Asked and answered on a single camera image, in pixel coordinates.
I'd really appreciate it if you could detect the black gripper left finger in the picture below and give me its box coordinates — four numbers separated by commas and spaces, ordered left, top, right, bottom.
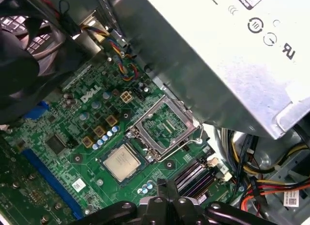
70, 178, 173, 225

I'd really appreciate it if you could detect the metal socket cover frame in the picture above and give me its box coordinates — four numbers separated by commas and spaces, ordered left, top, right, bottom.
125, 94, 198, 162

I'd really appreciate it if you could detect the blue board connector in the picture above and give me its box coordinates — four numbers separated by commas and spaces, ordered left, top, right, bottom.
24, 101, 51, 121

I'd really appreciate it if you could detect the black case fan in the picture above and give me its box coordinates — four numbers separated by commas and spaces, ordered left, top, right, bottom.
0, 0, 80, 124

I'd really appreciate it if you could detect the blue expansion slot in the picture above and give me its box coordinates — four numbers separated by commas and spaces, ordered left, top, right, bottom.
21, 147, 83, 220

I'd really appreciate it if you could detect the black RAM slot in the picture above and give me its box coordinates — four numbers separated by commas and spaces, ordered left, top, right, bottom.
174, 159, 206, 189
180, 165, 215, 198

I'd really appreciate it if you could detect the grey power supply white label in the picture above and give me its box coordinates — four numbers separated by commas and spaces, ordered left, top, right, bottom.
106, 0, 310, 140

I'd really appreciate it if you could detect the silver square CPU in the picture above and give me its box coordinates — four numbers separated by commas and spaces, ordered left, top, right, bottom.
102, 146, 141, 182

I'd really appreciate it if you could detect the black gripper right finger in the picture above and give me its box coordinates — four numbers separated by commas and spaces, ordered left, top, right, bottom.
167, 179, 274, 225

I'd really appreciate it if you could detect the thin red wire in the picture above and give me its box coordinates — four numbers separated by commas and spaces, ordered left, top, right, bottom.
36, 0, 61, 19

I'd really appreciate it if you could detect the yellow black power wire bundle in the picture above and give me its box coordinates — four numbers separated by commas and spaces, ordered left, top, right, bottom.
227, 129, 310, 175

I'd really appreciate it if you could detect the orange power wire bundle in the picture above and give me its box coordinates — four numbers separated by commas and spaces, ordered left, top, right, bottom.
239, 176, 310, 218

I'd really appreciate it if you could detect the thin wire locking lever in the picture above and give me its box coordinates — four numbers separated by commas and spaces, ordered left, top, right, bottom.
155, 123, 205, 163

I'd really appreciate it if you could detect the green motherboard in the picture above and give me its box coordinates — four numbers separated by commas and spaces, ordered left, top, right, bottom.
0, 53, 238, 225

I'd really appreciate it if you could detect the multicolour fan wire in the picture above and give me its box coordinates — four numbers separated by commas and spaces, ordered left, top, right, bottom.
106, 24, 139, 82

